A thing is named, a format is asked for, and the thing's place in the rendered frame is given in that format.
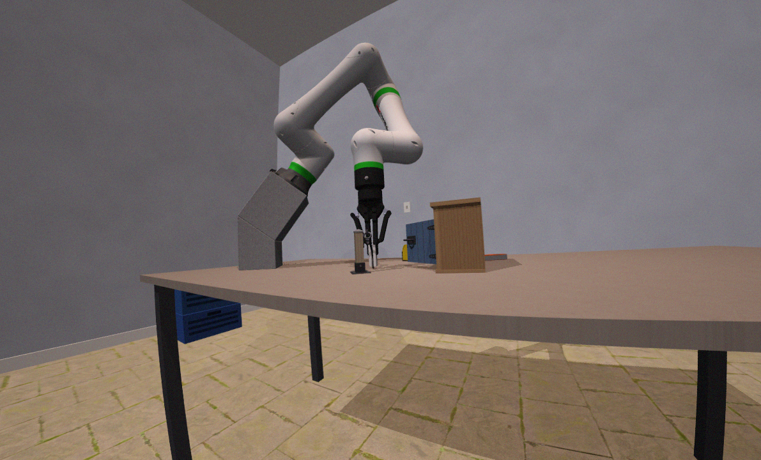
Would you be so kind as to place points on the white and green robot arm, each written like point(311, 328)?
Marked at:
point(370, 148)

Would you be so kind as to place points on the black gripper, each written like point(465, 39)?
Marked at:
point(370, 206)

